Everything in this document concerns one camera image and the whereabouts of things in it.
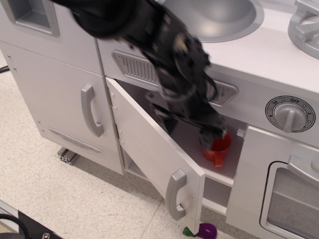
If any white toy kitchen body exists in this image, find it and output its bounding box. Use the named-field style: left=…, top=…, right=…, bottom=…
left=0, top=0, right=319, bottom=239

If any grey oven door handle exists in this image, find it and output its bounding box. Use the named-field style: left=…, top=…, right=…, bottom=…
left=287, top=154, right=319, bottom=184

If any grey vent grille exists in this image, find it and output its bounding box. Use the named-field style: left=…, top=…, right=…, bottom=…
left=112, top=50, right=239, bottom=107

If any grey cabinet door handle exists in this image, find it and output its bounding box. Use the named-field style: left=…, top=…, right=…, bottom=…
left=165, top=169, right=186, bottom=221

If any white cabinet door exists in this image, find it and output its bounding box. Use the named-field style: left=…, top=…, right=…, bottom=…
left=106, top=78, right=205, bottom=234

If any grey freezer recess handle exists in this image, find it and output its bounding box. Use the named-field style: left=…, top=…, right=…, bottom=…
left=0, top=0, right=60, bottom=37

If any grey timer knob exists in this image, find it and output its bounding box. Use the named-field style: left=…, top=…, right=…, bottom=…
left=265, top=96, right=316, bottom=133

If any white oven door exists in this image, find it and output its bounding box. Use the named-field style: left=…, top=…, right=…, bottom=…
left=226, top=126, right=319, bottom=239

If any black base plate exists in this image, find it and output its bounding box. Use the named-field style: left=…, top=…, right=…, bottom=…
left=0, top=200, right=62, bottom=239

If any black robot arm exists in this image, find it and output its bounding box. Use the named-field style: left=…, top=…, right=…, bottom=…
left=58, top=0, right=226, bottom=150

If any grey fridge door handle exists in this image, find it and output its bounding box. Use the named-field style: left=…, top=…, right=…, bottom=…
left=80, top=84, right=104, bottom=137

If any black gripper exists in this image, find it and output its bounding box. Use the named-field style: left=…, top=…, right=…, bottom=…
left=146, top=74, right=227, bottom=150

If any silver fridge nameplate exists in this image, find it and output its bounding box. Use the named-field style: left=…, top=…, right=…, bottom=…
left=47, top=127, right=103, bottom=153

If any purple toy eggplant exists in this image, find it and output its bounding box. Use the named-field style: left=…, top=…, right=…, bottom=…
left=182, top=223, right=217, bottom=239

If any white fridge door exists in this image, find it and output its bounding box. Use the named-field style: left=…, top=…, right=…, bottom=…
left=0, top=42, right=124, bottom=173

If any aluminium extrusion bar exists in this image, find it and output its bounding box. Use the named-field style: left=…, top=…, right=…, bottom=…
left=57, top=147, right=80, bottom=166

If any orange plastic cup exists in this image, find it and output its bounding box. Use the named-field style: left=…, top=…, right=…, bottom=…
left=201, top=133, right=232, bottom=168

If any grey stove burner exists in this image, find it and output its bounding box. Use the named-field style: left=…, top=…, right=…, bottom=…
left=288, top=0, right=319, bottom=59

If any silver sink bowl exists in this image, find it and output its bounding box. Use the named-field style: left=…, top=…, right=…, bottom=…
left=159, top=0, right=264, bottom=43

